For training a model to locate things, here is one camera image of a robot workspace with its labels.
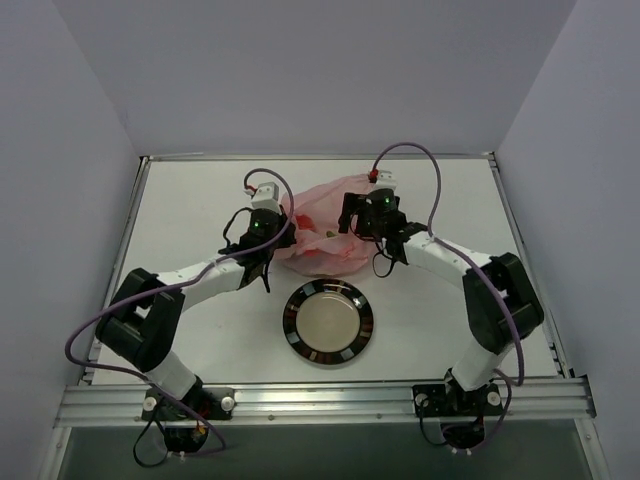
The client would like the pink plastic bag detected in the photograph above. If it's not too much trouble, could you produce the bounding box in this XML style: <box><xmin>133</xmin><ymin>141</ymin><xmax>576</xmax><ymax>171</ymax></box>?
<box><xmin>274</xmin><ymin>174</ymin><xmax>375</xmax><ymax>276</ymax></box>

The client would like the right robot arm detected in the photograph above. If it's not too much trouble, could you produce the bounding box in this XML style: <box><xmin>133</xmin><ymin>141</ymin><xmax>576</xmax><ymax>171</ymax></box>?
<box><xmin>338</xmin><ymin>188</ymin><xmax>544</xmax><ymax>413</ymax></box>

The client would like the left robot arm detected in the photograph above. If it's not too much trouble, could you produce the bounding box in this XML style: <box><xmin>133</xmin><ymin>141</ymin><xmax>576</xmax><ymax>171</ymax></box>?
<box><xmin>95</xmin><ymin>206</ymin><xmax>296</xmax><ymax>419</ymax></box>

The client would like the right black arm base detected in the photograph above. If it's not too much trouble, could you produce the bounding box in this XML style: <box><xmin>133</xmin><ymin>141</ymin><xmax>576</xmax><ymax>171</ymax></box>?
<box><xmin>412</xmin><ymin>381</ymin><xmax>511</xmax><ymax>456</ymax></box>

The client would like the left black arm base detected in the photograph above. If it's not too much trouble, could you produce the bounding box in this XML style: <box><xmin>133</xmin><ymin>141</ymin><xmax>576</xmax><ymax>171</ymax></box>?
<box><xmin>141</xmin><ymin>384</ymin><xmax>236</xmax><ymax>457</ymax></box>

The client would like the dark rimmed beige plate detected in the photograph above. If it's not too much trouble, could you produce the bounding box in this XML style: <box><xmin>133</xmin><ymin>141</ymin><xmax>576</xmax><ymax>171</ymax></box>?
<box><xmin>282</xmin><ymin>278</ymin><xmax>375</xmax><ymax>368</ymax></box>

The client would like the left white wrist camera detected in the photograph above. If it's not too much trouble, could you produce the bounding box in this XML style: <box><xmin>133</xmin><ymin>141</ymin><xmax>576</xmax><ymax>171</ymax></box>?
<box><xmin>244</xmin><ymin>182</ymin><xmax>281</xmax><ymax>214</ymax></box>

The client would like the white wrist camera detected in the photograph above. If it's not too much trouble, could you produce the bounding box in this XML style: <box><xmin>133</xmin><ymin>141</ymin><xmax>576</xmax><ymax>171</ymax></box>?
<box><xmin>244</xmin><ymin>182</ymin><xmax>281</xmax><ymax>214</ymax></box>
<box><xmin>368</xmin><ymin>169</ymin><xmax>397</xmax><ymax>191</ymax></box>

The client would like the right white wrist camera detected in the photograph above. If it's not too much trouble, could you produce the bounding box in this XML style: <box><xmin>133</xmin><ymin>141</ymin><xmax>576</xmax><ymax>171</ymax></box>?
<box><xmin>368</xmin><ymin>169</ymin><xmax>397</xmax><ymax>191</ymax></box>

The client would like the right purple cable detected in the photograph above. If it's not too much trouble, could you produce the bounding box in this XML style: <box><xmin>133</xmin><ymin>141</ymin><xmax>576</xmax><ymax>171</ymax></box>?
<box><xmin>373</xmin><ymin>142</ymin><xmax>526</xmax><ymax>389</ymax></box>

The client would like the purple cable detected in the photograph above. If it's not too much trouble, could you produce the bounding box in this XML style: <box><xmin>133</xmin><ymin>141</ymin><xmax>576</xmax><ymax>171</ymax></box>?
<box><xmin>65</xmin><ymin>168</ymin><xmax>296</xmax><ymax>459</ymax></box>
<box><xmin>373</xmin><ymin>142</ymin><xmax>526</xmax><ymax>389</ymax></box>

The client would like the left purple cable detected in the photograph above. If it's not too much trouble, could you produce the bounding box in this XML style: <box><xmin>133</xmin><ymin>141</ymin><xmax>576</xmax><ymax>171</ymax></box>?
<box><xmin>65</xmin><ymin>168</ymin><xmax>296</xmax><ymax>459</ymax></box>

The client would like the aluminium front rail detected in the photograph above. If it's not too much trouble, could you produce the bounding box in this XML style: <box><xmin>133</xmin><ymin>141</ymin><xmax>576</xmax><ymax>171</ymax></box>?
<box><xmin>54</xmin><ymin>378</ymin><xmax>596</xmax><ymax>428</ymax></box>

